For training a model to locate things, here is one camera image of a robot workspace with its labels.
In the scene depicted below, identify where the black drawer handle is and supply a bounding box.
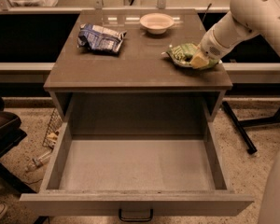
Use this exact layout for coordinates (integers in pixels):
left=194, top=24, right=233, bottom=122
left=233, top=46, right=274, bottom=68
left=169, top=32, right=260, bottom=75
left=118, top=209, right=154, bottom=223

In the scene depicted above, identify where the green jalapeno chip bag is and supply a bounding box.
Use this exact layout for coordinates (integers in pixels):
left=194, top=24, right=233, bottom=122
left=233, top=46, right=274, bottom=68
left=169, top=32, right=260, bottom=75
left=165, top=43, right=219, bottom=70

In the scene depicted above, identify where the clear plastic bottle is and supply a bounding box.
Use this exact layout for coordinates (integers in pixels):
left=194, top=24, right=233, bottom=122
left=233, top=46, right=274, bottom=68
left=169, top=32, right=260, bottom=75
left=25, top=150, right=51, bottom=173

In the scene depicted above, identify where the black office chair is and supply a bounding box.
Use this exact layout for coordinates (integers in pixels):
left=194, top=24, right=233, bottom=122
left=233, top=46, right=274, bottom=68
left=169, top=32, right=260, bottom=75
left=0, top=96, right=35, bottom=193

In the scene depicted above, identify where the white bowl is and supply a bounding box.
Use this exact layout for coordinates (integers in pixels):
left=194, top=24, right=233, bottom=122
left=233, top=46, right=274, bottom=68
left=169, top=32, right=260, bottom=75
left=140, top=13, right=175, bottom=35

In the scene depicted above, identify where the open top drawer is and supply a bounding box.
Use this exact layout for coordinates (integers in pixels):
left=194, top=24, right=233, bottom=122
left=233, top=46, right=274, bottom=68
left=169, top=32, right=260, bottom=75
left=21, top=124, right=253, bottom=216

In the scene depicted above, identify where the grey drawer cabinet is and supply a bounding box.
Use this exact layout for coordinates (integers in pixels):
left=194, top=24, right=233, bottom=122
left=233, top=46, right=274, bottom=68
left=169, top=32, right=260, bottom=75
left=43, top=8, right=233, bottom=136

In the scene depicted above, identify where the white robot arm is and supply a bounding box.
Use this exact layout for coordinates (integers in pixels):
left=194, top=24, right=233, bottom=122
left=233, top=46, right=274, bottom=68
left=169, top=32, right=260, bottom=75
left=190, top=0, right=280, bottom=224

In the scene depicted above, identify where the wire basket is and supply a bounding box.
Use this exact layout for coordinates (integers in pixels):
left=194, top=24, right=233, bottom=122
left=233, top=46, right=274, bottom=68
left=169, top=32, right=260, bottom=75
left=42, top=109, right=63, bottom=148

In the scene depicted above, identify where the blue chip bag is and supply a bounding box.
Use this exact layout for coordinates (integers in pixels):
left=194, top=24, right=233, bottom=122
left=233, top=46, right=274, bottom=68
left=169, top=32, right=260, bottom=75
left=77, top=23, right=127, bottom=54

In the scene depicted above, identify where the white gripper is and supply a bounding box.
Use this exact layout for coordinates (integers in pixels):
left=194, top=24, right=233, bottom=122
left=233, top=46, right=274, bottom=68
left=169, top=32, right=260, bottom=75
left=190, top=26, right=235, bottom=69

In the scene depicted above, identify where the white railing ledge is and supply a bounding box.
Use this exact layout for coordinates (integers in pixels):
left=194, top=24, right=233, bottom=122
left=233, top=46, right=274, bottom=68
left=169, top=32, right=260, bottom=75
left=0, top=63, right=54, bottom=83

